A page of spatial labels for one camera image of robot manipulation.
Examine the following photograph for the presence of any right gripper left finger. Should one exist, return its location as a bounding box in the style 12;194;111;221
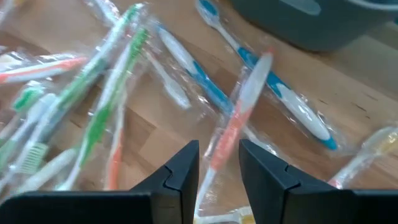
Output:
0;139;200;224

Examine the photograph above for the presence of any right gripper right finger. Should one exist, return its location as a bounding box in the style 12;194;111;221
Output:
238;139;398;224

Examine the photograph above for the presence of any blue toothbrush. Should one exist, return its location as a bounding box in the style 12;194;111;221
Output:
154;24;236;116
195;0;340;152

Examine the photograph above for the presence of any dark grey plastic bin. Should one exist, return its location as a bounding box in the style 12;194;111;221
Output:
229;0;398;53

